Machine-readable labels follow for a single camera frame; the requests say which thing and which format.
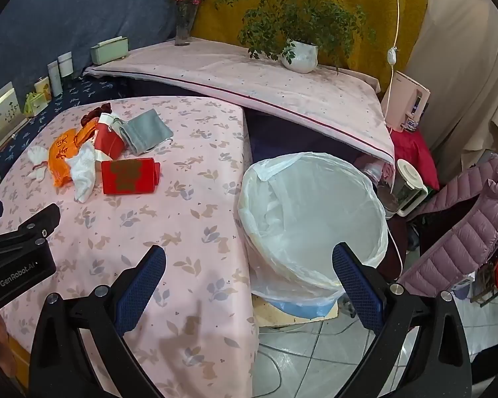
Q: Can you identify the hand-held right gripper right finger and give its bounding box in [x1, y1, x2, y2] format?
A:
[331, 242, 474, 398]

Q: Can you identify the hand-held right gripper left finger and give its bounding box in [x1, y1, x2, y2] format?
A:
[28, 244, 167, 398]

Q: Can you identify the large white tissue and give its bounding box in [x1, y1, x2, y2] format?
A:
[67, 144, 99, 204]

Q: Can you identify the orange printed packet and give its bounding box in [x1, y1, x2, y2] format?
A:
[49, 118, 100, 188]

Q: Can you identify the red box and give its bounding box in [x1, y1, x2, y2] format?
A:
[101, 157, 161, 195]

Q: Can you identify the red paper cup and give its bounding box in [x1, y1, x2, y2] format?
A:
[93, 112, 127, 161]

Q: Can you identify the grey drawstring pouch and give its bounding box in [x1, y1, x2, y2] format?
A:
[112, 108, 174, 157]

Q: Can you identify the person's left hand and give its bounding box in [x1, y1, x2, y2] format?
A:
[0, 312, 18, 381]

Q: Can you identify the pink floral tablecloth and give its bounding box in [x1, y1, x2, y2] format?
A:
[0, 96, 260, 398]

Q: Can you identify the wooden board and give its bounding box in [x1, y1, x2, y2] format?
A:
[253, 296, 342, 329]

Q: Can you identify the white cardboard product box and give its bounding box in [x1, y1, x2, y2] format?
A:
[0, 82, 29, 151]

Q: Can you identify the small green gift box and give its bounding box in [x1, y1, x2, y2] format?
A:
[24, 91, 47, 115]

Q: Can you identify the clear plastic bottle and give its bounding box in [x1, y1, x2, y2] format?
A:
[363, 162, 395, 200]

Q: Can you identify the mauve puffer jacket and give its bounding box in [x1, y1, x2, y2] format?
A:
[398, 153, 498, 299]

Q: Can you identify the dark red velvet scrunchie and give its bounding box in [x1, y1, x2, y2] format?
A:
[80, 102, 114, 127]

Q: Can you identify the yellow tin can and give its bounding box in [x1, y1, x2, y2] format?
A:
[34, 77, 51, 101]

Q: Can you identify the slim white bottle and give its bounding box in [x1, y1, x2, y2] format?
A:
[47, 61, 64, 98]

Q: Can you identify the red cloth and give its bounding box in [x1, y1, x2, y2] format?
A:
[389, 128, 440, 192]

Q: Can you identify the navy floral cloth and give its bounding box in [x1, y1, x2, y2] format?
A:
[0, 75, 130, 183]

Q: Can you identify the white tumbler with dark base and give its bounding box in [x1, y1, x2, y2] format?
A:
[57, 51, 74, 79]

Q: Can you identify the mint green lidded box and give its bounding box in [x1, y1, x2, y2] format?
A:
[90, 36, 130, 66]

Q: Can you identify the pink appliance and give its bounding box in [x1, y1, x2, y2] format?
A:
[381, 70, 432, 134]

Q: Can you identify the pink dotted cloth maroon stripe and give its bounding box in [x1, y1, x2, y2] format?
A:
[83, 36, 395, 163]

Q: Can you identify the blue-grey backdrop cloth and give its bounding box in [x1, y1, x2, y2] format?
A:
[0, 0, 206, 147]

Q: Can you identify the green plant in white pot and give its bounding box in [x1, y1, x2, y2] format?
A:
[216, 0, 376, 76]

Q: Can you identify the beige curtain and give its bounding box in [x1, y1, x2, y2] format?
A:
[402, 0, 498, 184]

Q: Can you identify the glass vase with red flowers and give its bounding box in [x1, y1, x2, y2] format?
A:
[167, 0, 208, 47]

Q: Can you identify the white cable with switch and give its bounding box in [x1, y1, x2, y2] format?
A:
[381, 0, 402, 110]

